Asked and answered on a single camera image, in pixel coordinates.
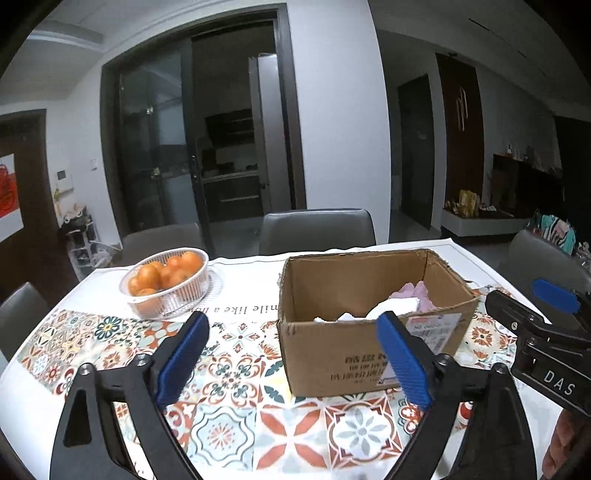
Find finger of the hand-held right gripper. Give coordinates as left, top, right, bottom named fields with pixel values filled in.
left=530, top=277, right=591, bottom=333
left=485, top=289, right=556, bottom=343

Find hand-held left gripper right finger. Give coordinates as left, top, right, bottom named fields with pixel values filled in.
left=376, top=311, right=539, bottom=480

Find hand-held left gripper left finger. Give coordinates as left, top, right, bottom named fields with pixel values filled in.
left=50, top=311, right=211, bottom=480

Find purple towel cloth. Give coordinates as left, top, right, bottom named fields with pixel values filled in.
left=389, top=281, right=435, bottom=313

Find cardboard box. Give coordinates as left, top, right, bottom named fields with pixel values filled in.
left=276, top=248, right=481, bottom=398

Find person's right hand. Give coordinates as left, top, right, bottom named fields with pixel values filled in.
left=549, top=408, right=583, bottom=472

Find grey chair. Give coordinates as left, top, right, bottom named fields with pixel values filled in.
left=259, top=209, right=377, bottom=256
left=0, top=282, right=50, bottom=363
left=121, top=223, right=205, bottom=267
left=499, top=229, right=591, bottom=298

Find patterned tablecloth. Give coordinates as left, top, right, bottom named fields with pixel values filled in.
left=0, top=237, right=591, bottom=480

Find white cloth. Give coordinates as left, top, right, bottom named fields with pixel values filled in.
left=313, top=295, right=422, bottom=324

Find colourful clothes pile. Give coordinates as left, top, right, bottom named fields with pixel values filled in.
left=530, top=210, right=579, bottom=254

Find clear plastic fruit basket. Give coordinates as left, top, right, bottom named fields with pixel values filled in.
left=120, top=247, right=211, bottom=319

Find pile of oranges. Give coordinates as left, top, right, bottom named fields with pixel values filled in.
left=127, top=250, right=205, bottom=311

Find white low cabinet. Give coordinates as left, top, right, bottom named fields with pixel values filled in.
left=441, top=206, right=533, bottom=239

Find yellow packets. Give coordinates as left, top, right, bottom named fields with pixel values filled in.
left=444, top=191, right=482, bottom=216

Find clear plastic bag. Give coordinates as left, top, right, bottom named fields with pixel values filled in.
left=91, top=242, right=124, bottom=269

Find shoe rack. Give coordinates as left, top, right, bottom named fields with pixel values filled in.
left=59, top=203, right=105, bottom=280

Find dark kitchen cabinet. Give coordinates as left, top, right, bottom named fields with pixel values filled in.
left=203, top=173, right=265, bottom=223

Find brown wardrobe door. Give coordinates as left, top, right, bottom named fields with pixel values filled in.
left=436, top=53, right=485, bottom=217

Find dark doorway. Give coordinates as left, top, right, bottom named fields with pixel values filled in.
left=397, top=74, right=437, bottom=232

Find dark sliding glass door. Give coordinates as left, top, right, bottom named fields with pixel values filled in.
left=100, top=4, right=308, bottom=259

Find dark brown entrance door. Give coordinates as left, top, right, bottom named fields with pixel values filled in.
left=0, top=109, right=79, bottom=305

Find silver refrigerator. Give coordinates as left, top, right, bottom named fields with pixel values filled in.
left=248, top=53, right=297, bottom=217

